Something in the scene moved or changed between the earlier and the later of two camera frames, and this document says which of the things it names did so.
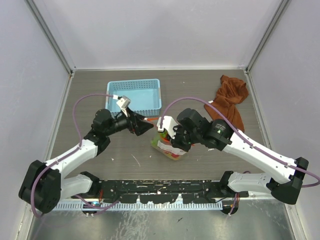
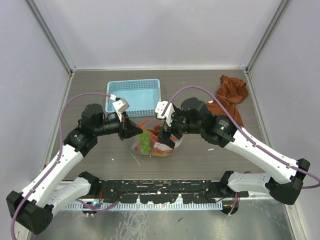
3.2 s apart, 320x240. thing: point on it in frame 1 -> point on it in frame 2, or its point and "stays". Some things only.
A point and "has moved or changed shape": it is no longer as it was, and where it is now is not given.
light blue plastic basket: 145,95 stays
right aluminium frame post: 275,19 stays
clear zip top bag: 162,143 has moved or changed shape
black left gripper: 136,123 -> 130,129
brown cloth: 232,92 stays
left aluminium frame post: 51,35 stays
